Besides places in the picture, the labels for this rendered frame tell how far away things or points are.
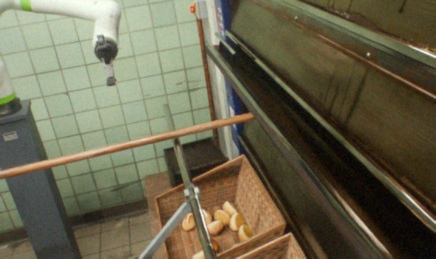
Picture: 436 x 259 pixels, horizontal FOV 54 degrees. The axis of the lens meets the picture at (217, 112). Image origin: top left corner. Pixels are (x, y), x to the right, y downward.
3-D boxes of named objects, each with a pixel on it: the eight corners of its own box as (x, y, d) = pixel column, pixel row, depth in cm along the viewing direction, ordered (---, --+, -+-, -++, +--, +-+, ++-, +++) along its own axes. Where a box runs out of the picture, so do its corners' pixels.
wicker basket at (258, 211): (250, 197, 224) (245, 152, 213) (293, 276, 174) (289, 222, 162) (158, 221, 216) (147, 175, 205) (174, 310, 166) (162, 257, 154)
